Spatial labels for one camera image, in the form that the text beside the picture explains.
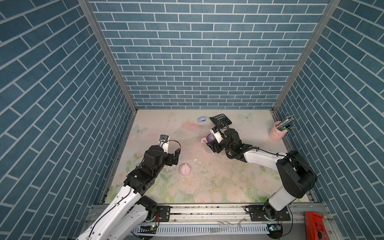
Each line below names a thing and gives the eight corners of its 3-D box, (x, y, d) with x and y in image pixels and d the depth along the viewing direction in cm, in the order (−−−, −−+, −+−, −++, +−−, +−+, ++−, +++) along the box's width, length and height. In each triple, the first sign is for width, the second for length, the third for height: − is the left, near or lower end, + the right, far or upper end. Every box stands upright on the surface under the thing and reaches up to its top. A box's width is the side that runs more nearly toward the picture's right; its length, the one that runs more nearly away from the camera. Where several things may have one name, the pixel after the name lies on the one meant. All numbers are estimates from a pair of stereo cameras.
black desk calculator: (219, 129, 110) (219, 127, 108) (210, 119, 117) (210, 117, 115) (231, 123, 114) (231, 121, 112) (222, 114, 121) (222, 112, 119)
